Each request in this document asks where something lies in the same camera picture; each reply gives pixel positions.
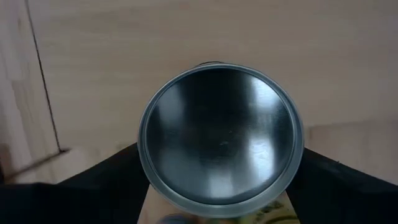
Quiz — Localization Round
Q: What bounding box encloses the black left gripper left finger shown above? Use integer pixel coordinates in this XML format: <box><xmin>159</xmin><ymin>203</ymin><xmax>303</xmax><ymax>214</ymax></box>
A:
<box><xmin>0</xmin><ymin>142</ymin><xmax>150</xmax><ymax>224</ymax></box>

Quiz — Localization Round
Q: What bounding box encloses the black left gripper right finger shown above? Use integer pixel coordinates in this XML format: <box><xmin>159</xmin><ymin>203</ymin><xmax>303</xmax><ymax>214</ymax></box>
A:
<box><xmin>285</xmin><ymin>147</ymin><xmax>398</xmax><ymax>224</ymax></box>

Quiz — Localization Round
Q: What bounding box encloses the green label tin can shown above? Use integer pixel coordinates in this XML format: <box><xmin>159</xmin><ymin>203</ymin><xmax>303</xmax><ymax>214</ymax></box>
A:
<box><xmin>136</xmin><ymin>61</ymin><xmax>305</xmax><ymax>224</ymax></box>

